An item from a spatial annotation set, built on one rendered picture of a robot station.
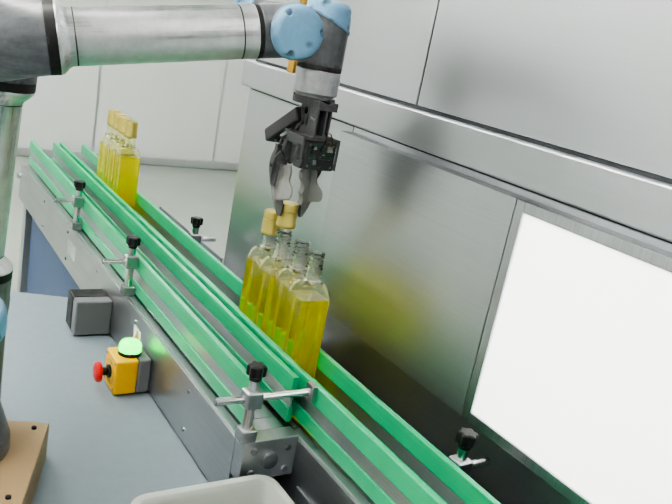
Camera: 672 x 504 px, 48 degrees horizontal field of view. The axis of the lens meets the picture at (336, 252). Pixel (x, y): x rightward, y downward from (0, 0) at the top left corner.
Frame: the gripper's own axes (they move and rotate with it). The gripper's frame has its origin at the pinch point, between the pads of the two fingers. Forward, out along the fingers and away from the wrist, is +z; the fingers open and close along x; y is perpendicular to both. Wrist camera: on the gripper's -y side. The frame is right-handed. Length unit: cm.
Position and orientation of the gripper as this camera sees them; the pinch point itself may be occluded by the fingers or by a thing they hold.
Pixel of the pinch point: (288, 207)
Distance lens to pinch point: 133.1
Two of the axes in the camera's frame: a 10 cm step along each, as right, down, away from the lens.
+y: 5.1, 3.3, -8.0
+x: 8.4, 0.1, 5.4
